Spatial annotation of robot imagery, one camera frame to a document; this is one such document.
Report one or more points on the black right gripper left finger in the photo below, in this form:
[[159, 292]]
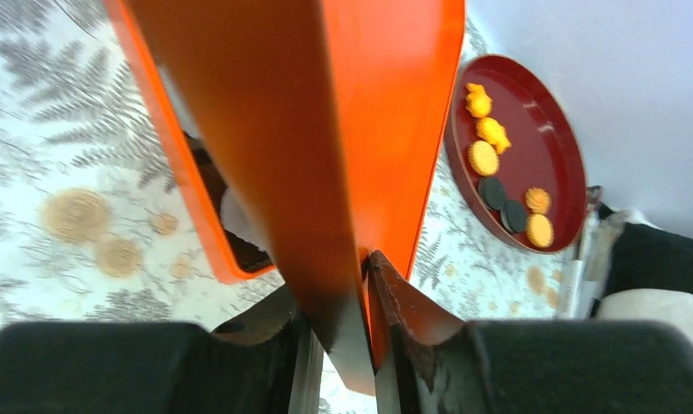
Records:
[[265, 360]]

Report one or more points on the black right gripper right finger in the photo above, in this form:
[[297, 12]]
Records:
[[427, 360]]

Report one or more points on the orange cookie tin box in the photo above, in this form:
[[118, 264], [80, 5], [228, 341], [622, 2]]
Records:
[[164, 107]]

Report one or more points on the dark red round plate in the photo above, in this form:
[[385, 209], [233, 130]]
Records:
[[544, 151]]

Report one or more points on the orange tin lid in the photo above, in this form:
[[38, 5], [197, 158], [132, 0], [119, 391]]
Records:
[[325, 119]]

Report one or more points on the metal serving tongs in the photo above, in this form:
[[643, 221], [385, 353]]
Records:
[[570, 285]]

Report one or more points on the white paper cupcake liner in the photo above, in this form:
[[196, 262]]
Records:
[[235, 221]]

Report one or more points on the black sandwich cookie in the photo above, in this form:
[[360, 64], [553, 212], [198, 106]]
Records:
[[513, 216], [492, 192]]

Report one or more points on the round beige biscuit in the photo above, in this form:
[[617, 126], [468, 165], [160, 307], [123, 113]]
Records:
[[539, 230], [483, 158]]

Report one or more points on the swirl butter cookie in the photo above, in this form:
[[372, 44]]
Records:
[[538, 200]]

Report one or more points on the floral table cloth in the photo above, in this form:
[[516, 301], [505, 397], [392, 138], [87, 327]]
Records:
[[92, 225]]

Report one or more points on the orange fish shaped cookie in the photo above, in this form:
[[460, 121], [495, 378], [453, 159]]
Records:
[[478, 102], [492, 132]]

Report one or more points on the black white checkered blanket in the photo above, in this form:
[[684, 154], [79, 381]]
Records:
[[649, 276]]

